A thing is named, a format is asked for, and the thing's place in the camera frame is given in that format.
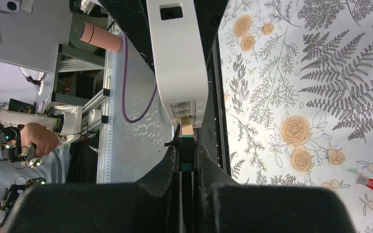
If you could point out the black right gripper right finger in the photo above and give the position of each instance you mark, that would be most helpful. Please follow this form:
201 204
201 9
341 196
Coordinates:
224 206

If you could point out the white router box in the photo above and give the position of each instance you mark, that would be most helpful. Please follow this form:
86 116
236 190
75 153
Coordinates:
178 59

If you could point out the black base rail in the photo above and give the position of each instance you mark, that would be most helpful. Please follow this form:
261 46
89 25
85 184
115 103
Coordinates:
214 130

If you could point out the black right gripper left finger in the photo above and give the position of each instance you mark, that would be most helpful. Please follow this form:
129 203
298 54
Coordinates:
149 205

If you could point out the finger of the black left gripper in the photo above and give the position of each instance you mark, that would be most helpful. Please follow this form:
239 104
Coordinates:
132 18
209 14

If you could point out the pink cylinder in background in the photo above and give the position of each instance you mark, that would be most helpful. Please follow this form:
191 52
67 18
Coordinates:
100 37

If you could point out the operator hand in background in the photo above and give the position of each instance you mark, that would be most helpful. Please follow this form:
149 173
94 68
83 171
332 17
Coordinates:
46 141

